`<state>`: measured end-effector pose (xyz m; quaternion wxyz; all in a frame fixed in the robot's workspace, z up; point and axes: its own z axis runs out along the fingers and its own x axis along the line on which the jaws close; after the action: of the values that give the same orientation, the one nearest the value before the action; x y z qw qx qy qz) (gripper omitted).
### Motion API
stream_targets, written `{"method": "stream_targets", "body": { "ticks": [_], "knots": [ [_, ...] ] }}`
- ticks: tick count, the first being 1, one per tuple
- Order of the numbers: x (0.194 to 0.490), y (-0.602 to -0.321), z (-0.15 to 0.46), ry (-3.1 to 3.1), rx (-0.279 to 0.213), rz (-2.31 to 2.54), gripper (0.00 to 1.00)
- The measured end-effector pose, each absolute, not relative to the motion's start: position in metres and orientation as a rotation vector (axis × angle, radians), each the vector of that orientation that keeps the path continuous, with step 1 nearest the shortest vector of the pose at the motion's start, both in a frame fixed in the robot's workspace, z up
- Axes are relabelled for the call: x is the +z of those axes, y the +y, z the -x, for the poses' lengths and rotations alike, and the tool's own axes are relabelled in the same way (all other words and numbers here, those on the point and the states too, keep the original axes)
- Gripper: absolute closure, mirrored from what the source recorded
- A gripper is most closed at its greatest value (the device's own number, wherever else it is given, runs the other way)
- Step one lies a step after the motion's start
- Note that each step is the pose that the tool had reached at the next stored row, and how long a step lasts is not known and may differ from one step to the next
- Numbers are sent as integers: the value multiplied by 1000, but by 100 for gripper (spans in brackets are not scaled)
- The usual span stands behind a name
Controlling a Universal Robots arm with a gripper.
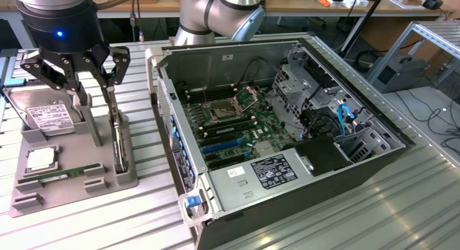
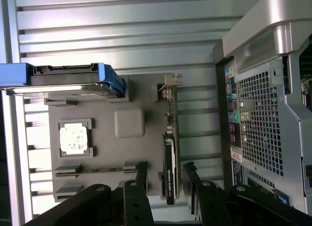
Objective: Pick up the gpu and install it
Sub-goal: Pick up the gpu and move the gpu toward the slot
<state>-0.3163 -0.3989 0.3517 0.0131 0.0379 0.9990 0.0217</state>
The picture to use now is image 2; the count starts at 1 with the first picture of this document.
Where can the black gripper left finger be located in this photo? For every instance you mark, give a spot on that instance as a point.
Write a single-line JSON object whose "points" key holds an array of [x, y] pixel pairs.
{"points": [[73, 211]]}

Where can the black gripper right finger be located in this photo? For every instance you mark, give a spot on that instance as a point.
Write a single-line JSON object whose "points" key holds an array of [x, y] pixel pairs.
{"points": [[268, 209]]}

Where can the grey parts rack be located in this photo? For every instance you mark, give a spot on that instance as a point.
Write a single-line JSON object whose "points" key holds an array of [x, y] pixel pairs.
{"points": [[104, 153]]}

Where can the silver CPU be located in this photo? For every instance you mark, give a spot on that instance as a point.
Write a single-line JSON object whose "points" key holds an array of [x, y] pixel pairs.
{"points": [[73, 139]]}

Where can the open black PC case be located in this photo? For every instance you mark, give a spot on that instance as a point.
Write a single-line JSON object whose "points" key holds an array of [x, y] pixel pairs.
{"points": [[292, 138]]}

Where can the silver hard disk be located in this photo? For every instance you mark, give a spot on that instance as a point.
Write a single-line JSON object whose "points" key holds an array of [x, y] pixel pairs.
{"points": [[61, 89]]}

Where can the hard drive in blue caddy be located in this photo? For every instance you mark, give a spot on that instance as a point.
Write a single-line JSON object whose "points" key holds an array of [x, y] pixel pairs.
{"points": [[12, 73]]}

